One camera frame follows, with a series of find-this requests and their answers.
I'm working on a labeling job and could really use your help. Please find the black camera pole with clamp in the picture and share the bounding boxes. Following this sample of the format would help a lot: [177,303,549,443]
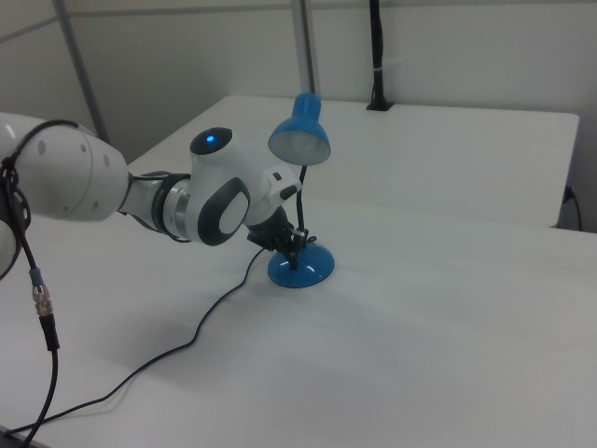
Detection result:
[365,0,396,112]

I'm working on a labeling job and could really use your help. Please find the white cable tie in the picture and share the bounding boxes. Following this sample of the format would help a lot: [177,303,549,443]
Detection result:
[372,59,408,76]

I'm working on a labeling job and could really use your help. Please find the black wall cable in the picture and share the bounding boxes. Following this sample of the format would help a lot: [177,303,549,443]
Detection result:
[563,185,585,231]

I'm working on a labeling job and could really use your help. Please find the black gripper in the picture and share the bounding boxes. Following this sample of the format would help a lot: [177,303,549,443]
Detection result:
[245,207,319,272]

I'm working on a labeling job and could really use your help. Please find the black robot cable with connector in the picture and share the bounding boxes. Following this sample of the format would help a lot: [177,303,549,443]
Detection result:
[0,119,81,448]

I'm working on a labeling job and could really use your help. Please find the black lamp power cable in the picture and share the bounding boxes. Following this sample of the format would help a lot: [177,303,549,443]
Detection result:
[0,246,267,440]

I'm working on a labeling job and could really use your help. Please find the blue desk lamp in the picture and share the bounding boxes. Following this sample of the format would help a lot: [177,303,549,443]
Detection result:
[266,91,336,288]

